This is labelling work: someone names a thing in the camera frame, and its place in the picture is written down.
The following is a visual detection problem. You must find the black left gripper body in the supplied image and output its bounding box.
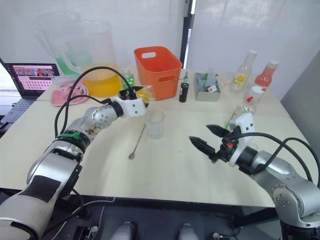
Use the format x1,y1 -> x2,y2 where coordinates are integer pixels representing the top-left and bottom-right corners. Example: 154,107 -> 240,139
118,87 -> 141,102

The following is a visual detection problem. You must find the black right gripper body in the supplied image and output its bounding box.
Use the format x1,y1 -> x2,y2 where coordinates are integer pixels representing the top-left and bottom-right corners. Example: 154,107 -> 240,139
211,127 -> 241,164

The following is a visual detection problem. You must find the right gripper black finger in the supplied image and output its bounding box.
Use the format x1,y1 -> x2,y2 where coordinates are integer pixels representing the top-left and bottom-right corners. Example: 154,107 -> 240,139
188,135 -> 217,161
205,123 -> 232,138

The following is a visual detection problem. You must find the square glass bottle yellow liquid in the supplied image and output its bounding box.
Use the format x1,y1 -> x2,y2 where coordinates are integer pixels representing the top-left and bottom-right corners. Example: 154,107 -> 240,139
134,84 -> 156,103

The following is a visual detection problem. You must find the clear plastic juice bottle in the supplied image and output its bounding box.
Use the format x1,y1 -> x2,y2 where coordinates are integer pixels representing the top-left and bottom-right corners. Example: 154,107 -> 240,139
225,94 -> 266,128

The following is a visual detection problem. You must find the square glass bottle green liquid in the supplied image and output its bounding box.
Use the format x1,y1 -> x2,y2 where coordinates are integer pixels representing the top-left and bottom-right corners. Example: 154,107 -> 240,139
121,67 -> 136,90

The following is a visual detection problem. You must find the clear ribbed drinking glass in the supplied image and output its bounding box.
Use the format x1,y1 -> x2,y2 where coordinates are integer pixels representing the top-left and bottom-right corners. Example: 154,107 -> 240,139
145,109 -> 165,140

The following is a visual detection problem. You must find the clear pitcher with orange liquid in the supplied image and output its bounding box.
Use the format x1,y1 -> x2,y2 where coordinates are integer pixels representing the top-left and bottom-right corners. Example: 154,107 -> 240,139
62,20 -> 124,98

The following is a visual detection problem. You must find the small black cylindrical bottle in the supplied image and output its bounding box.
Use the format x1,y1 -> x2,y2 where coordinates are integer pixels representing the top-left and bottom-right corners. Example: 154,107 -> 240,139
178,82 -> 190,103

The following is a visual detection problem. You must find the long metal bar spoon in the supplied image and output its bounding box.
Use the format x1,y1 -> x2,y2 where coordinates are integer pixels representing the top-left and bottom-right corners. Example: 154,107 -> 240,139
128,124 -> 147,160

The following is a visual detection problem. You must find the tall clear bottle flower label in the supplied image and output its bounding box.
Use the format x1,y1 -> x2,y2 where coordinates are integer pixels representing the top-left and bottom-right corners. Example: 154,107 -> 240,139
229,49 -> 258,95

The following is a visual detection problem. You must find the pink juice bottle white cap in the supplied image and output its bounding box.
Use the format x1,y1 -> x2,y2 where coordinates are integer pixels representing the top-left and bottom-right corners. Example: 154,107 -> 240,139
254,59 -> 280,92

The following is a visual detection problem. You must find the clear pitcher with green liquid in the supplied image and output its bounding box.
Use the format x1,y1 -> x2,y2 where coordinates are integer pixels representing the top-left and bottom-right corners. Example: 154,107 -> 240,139
34,11 -> 93,76

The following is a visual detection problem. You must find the orange plastic basket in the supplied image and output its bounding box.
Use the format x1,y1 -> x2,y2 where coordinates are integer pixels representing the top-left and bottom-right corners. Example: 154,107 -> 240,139
133,45 -> 184,101

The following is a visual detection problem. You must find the grey metal box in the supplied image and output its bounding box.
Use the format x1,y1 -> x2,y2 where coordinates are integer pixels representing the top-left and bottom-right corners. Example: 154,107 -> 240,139
194,72 -> 222,103

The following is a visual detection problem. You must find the green sachet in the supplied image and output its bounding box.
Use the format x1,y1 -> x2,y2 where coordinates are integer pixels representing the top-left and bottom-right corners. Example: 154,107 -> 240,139
196,73 -> 208,88

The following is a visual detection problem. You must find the clear plastic bag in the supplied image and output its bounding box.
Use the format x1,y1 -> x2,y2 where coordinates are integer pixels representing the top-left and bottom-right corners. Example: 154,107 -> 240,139
52,74 -> 76,88

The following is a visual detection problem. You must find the grey rounded shape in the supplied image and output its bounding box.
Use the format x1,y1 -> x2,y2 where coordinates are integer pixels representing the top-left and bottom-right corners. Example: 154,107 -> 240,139
109,221 -> 139,240
178,222 -> 201,240

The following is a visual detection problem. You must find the black laptop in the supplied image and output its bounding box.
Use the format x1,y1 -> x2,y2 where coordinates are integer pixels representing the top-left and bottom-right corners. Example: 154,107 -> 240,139
0,62 -> 61,127

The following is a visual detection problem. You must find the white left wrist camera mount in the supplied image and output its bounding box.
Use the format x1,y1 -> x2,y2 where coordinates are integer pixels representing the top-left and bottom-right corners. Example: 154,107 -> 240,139
121,97 -> 148,118

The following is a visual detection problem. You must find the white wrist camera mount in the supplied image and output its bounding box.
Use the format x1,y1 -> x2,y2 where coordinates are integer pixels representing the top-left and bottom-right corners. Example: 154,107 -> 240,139
121,97 -> 148,118
228,112 -> 256,168

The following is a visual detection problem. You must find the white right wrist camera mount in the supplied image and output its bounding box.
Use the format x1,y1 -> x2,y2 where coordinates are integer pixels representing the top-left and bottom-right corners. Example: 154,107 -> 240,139
228,112 -> 256,168

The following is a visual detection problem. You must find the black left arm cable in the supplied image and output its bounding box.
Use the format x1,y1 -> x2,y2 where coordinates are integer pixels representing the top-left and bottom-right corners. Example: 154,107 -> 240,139
54,65 -> 135,141

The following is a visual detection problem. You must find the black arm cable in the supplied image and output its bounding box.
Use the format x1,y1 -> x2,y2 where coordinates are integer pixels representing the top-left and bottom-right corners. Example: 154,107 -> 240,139
229,131 -> 320,188
54,65 -> 135,141

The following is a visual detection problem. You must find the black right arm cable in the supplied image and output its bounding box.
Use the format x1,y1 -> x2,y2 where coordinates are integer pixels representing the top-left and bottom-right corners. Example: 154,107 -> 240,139
229,131 -> 320,188

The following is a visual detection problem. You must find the black table frame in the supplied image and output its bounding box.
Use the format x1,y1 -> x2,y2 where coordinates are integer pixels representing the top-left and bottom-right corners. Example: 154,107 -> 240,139
0,186 -> 280,227

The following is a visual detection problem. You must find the black vertical post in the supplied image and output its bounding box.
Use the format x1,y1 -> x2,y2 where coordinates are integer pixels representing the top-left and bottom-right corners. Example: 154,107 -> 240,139
179,0 -> 196,70

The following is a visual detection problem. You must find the white cable under table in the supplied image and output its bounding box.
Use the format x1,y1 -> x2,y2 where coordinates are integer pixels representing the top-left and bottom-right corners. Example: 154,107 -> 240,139
81,196 -> 117,235

